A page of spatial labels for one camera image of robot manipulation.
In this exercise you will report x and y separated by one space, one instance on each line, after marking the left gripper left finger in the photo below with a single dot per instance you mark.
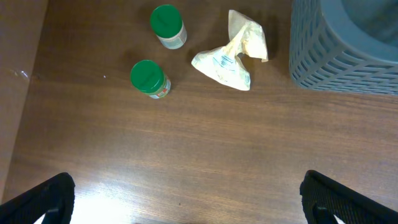
53 200

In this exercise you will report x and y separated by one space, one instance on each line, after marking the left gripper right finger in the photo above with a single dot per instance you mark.
325 200

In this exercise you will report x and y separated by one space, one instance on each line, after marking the grey plastic basket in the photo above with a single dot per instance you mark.
347 46

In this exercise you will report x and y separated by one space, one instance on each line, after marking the green lid jar red label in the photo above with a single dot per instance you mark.
148 77

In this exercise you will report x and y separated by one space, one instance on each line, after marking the beige paper bag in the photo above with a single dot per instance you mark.
223 64

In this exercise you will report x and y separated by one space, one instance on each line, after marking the green lid jar white label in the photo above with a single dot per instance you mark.
168 26

